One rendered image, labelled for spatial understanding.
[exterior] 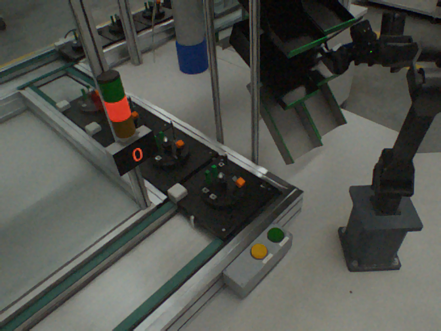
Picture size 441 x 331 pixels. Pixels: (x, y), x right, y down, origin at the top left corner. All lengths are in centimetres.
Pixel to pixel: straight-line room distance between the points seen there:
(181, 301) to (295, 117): 67
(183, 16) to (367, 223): 125
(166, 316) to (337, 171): 77
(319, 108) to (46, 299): 101
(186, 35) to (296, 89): 86
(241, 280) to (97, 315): 37
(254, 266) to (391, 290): 38
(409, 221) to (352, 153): 51
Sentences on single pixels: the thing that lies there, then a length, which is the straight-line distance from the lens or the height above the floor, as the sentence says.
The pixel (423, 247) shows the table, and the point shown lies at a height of 86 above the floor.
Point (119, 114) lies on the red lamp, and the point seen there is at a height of 133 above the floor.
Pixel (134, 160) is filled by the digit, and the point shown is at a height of 119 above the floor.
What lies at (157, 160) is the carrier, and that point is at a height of 100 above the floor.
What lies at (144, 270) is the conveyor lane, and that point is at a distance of 104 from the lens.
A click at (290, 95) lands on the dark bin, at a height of 120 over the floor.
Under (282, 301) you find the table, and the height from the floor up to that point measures 86.
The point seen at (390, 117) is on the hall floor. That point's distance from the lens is 318.
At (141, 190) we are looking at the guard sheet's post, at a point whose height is 103.
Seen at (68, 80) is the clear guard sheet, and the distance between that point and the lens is 81.
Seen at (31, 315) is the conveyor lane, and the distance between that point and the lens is 106.
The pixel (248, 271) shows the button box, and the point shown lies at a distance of 95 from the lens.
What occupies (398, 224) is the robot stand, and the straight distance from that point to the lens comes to 97.
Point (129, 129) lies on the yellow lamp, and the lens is 87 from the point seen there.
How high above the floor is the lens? 179
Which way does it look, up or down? 44 degrees down
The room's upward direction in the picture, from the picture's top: 5 degrees counter-clockwise
